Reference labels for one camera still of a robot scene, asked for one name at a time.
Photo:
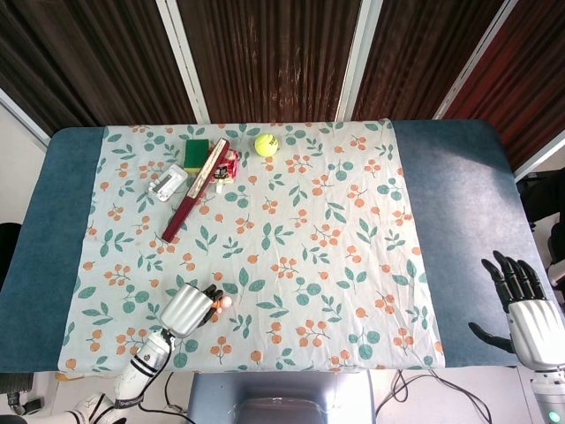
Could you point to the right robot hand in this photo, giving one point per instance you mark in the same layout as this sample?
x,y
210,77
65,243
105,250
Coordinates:
x,y
527,318

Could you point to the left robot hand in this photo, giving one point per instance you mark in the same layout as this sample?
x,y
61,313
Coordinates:
x,y
187,309

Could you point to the orange toy figure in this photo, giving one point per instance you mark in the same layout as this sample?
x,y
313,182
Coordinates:
x,y
220,304

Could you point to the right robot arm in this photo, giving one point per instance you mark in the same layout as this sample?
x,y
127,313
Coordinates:
x,y
549,395

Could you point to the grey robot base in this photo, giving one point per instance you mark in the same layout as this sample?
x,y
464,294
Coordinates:
x,y
280,397

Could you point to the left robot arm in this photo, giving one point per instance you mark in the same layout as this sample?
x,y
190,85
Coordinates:
x,y
137,375

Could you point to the floral patterned tablecloth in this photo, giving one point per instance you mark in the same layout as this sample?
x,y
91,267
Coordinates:
x,y
260,221

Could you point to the dark red folding fan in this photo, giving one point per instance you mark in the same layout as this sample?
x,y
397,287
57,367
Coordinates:
x,y
198,187

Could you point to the white rectangular plastic device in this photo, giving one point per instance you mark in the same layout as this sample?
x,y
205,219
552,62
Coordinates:
x,y
167,183

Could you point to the red white snack packet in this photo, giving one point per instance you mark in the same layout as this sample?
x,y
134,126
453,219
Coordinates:
x,y
228,167

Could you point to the green yellow sponge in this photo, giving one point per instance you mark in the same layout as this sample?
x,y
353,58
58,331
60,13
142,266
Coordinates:
x,y
196,155

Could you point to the yellow tennis ball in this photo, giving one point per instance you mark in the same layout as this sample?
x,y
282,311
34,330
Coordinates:
x,y
265,145

